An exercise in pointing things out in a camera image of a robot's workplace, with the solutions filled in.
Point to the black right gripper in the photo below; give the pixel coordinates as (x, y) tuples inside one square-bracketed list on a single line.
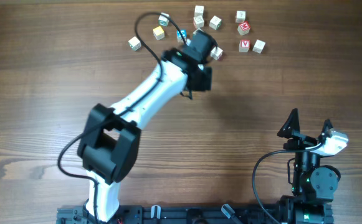
[(300, 140)]

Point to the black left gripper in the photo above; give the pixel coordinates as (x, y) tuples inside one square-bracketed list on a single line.
[(205, 83)]

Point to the blue letter wooden block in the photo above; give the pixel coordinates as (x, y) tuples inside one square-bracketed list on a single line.
[(181, 36)]

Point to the red A wooden block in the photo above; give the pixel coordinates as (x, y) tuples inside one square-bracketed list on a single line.
[(244, 45)]

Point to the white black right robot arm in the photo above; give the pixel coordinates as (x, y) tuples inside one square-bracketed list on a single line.
[(313, 184)]

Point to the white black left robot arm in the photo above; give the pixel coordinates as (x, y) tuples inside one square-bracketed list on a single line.
[(111, 138)]

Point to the plain wooden block centre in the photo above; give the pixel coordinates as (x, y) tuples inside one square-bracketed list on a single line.
[(216, 53)]

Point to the plain wooden block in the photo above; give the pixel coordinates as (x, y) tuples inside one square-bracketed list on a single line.
[(240, 16), (134, 43), (259, 46), (216, 53), (198, 10)]

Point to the green ball picture block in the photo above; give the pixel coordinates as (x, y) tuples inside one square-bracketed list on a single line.
[(197, 30)]

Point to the red side wooden block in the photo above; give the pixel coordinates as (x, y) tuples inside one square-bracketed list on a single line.
[(198, 22)]

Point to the green edged wooden block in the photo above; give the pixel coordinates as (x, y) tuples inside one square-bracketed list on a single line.
[(215, 23)]

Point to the yellow top wooden block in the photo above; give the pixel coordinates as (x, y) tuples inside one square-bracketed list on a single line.
[(158, 33)]

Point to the red M wooden block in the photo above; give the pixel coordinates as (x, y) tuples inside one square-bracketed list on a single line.
[(243, 28)]

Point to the plain wooden block far right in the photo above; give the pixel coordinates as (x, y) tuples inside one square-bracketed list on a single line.
[(259, 46)]

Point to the green side wooden block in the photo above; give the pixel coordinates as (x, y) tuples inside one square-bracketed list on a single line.
[(163, 19)]

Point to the plain wooden block top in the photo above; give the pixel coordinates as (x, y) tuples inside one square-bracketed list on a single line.
[(198, 10)]

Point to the plain wooden block far left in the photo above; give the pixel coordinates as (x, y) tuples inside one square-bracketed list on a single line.
[(134, 43)]

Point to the plain wooden block upper right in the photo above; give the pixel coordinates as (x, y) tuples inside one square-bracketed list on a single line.
[(240, 16)]

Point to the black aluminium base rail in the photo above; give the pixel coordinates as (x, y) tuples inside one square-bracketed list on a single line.
[(252, 214)]

